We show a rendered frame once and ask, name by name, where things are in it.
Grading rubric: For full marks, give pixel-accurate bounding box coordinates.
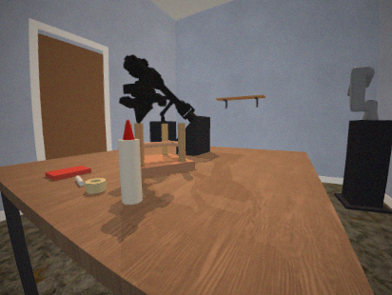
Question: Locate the white glue bottle with red cap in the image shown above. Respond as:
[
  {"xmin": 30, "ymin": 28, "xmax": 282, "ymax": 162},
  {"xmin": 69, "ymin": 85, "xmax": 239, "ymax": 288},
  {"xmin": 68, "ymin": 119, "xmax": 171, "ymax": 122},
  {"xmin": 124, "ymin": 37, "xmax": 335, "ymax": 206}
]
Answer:
[{"xmin": 118, "ymin": 120, "xmax": 143, "ymax": 205}]

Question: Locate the red rectangular block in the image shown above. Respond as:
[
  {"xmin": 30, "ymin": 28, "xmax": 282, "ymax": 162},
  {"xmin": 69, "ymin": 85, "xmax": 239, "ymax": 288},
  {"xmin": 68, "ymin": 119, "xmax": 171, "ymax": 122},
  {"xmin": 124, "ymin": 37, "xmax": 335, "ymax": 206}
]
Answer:
[{"xmin": 45, "ymin": 166, "xmax": 91, "ymax": 181}]

